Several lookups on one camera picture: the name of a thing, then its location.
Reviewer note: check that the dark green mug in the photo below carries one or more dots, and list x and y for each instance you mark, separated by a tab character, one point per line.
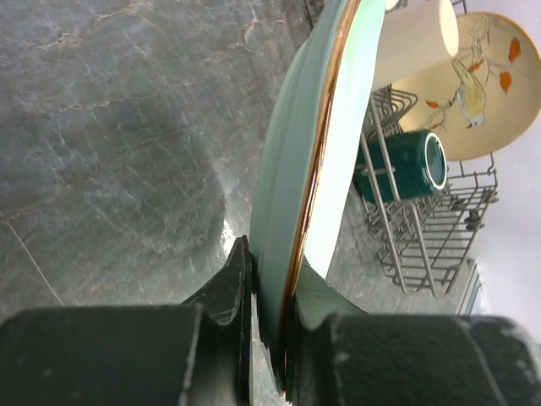
419	163

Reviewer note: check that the cream bird plate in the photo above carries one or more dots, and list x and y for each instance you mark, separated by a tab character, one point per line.
485	97

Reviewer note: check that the grey wire dish rack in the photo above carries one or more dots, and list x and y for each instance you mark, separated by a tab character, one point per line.
425	243

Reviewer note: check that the beige tall cup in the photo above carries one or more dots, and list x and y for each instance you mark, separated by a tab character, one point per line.
415	38

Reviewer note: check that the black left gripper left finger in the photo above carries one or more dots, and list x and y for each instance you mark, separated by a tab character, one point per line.
197	352

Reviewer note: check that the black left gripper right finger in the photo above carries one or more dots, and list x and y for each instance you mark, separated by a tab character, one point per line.
341	355

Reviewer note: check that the mint green flower plate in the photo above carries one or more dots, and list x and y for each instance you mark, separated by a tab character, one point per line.
308	160

